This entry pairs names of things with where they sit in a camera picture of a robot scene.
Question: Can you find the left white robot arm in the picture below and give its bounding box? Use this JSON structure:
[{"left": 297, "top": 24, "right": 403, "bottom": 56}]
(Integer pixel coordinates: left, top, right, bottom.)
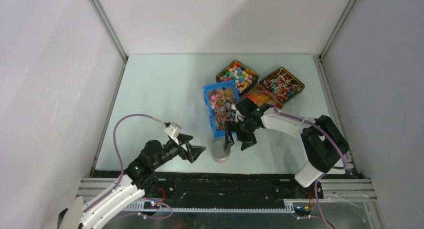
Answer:
[{"left": 57, "top": 133, "right": 206, "bottom": 229}]

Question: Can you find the silver jar lid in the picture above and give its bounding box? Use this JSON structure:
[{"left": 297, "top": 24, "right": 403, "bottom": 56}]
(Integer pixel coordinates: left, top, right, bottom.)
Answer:
[{"left": 211, "top": 140, "right": 231, "bottom": 155}]

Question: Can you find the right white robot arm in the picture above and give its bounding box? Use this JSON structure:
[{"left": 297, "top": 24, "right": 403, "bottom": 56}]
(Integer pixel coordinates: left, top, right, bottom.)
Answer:
[{"left": 222, "top": 97, "right": 350, "bottom": 198}]

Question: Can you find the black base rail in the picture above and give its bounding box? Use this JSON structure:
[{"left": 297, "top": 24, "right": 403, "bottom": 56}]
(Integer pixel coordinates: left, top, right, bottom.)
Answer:
[{"left": 89, "top": 169, "right": 332, "bottom": 210}]

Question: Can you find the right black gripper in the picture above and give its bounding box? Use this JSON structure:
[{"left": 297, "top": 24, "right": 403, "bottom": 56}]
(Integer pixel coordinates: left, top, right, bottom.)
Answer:
[{"left": 224, "top": 119, "right": 259, "bottom": 151}]

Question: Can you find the clear plastic scoop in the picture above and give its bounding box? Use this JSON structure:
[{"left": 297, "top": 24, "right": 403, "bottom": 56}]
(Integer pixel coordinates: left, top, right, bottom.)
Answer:
[{"left": 275, "top": 132, "right": 288, "bottom": 151}]

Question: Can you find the tin of gummy candies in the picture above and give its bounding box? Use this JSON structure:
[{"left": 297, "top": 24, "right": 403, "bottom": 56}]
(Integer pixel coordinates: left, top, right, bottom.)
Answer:
[{"left": 246, "top": 85, "right": 283, "bottom": 109}]

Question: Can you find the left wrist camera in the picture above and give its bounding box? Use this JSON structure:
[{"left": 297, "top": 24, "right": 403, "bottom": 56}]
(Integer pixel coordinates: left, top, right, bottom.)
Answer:
[{"left": 164, "top": 121, "right": 182, "bottom": 139}]

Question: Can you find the tin of lollipops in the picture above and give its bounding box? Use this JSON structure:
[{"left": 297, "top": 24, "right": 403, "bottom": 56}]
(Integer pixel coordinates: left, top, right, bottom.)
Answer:
[{"left": 259, "top": 67, "right": 305, "bottom": 105}]

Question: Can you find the tin of square candies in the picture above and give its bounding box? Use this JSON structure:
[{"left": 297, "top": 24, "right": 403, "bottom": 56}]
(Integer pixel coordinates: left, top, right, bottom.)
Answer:
[{"left": 215, "top": 60, "right": 260, "bottom": 96}]

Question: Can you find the clear plastic jar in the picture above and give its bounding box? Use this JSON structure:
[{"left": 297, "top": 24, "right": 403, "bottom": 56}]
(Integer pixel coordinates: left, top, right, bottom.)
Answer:
[{"left": 211, "top": 153, "right": 230, "bottom": 163}]

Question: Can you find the blue plastic candy bin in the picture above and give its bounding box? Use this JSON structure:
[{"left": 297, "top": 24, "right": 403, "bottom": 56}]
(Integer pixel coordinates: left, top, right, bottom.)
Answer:
[{"left": 203, "top": 80, "right": 240, "bottom": 138}]

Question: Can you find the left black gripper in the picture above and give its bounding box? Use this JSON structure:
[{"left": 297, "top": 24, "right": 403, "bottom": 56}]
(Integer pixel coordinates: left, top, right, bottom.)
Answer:
[{"left": 152, "top": 133, "right": 206, "bottom": 169}]

